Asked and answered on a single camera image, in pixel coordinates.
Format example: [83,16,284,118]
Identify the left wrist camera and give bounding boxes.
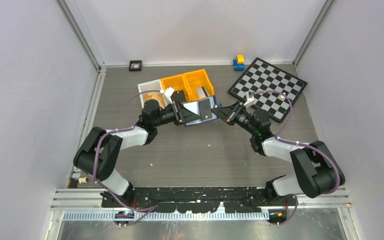
[159,87,175,105]

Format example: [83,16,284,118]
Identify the small black square device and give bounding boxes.
[128,60,143,72]

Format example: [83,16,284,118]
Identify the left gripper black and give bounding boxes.
[152,99,199,128]

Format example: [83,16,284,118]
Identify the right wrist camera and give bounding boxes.
[244,91,256,108]

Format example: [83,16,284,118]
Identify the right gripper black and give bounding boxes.
[211,100,258,136]

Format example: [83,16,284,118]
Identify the black white chessboard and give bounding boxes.
[227,57,308,123]

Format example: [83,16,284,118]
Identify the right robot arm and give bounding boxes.
[211,102,346,205]

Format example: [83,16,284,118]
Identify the blue leather card holder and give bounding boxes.
[182,95,218,127]

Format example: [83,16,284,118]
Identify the tan items in white bin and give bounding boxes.
[144,92,166,108]

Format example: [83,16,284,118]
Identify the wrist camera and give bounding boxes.
[244,91,256,108]
[159,87,175,105]

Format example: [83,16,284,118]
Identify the black object in bin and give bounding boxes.
[170,90,187,103]

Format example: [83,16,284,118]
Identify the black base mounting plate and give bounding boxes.
[101,186,296,214]

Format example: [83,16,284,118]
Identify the orange plastic bin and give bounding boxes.
[183,69,215,102]
[160,73,191,102]

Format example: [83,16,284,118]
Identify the orange plastic bin left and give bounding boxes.
[160,73,191,102]

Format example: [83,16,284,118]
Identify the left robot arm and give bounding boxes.
[73,100,200,207]

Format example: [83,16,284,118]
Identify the card in orange bin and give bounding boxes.
[195,86,210,99]

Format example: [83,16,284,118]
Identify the small beige spool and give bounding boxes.
[77,177,89,184]

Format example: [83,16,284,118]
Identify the orange plastic bin right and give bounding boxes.
[183,69,215,102]

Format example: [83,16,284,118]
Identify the white plastic bin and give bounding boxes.
[137,79,162,93]

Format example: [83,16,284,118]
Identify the dark credit card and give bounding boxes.
[198,98,212,121]

